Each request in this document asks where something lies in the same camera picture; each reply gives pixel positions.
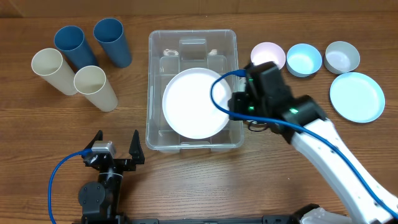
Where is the blue cup right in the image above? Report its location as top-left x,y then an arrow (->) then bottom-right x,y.
93,18 -> 132,68

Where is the grey bowl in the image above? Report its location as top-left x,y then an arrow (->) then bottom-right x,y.
324,41 -> 361,75

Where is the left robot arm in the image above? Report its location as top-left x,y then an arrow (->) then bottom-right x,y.
78,130 -> 145,224

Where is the blue cable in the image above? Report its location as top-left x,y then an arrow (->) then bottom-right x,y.
47,149 -> 93,224
210,70 -> 398,218

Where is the cream cup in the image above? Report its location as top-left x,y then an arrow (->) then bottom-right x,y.
73,65 -> 118,112
31,48 -> 78,96

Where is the pink bowl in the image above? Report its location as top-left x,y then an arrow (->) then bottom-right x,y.
251,42 -> 286,70

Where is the right blue cable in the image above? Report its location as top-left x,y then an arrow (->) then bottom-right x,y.
210,70 -> 398,218

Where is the light blue plate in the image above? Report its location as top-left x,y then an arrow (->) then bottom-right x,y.
330,72 -> 386,123

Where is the blue cup left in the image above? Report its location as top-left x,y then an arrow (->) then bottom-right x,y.
53,26 -> 98,70

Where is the light blue bowl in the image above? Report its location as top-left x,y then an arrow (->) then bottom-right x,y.
286,44 -> 323,78

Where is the white plate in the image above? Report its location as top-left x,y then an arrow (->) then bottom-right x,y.
162,68 -> 232,139

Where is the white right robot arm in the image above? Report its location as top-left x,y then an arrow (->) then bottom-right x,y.
228,62 -> 397,223

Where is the blue cup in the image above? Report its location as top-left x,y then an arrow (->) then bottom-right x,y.
53,26 -> 98,70
93,18 -> 132,68

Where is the clear plastic storage bin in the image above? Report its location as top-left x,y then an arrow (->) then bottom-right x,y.
145,29 -> 245,154

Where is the left blue cable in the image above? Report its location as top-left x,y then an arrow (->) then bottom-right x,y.
47,149 -> 93,224

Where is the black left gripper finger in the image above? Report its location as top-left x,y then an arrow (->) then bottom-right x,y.
129,130 -> 145,164
85,130 -> 103,149

